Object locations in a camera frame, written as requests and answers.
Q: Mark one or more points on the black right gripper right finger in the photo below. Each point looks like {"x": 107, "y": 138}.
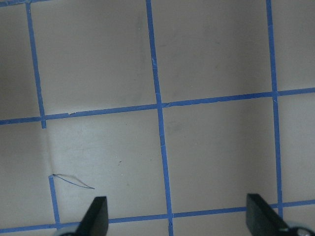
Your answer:
{"x": 262, "y": 220}

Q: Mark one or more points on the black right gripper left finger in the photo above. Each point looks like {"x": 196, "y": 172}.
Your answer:
{"x": 95, "y": 222}

